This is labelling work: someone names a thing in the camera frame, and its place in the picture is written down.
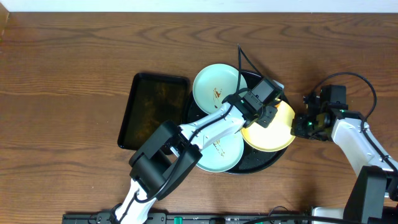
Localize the right black cable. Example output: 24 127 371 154
310 72 398 172

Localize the mint plate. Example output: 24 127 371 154
197 132 244 172
193 63 238 114

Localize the yellow plate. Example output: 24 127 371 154
240 101 295 152

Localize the black rectangular tray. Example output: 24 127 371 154
117 73 190 151

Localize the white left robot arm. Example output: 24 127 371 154
112 92 279 223

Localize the black cable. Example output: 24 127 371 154
310 72 398 172
118 44 265 218

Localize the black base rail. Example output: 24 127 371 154
62 211 315 224

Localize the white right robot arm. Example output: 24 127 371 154
292 109 397 223

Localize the left black cable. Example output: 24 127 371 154
118 44 265 218

